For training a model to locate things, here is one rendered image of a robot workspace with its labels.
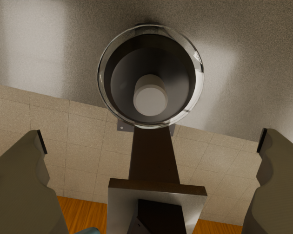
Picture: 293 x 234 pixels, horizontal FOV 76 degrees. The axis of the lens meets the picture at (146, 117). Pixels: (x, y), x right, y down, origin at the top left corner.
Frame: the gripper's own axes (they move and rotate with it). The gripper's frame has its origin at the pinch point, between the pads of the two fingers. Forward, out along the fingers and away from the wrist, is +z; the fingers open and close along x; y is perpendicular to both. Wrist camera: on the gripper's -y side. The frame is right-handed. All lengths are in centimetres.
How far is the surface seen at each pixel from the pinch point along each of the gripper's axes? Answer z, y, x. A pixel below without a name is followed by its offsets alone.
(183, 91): 6.1, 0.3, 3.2
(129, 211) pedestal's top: 30, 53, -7
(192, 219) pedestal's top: 30, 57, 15
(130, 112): 6.2, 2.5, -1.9
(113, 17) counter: 30.2, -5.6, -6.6
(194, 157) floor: 124, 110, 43
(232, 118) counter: 30.1, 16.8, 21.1
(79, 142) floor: 124, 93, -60
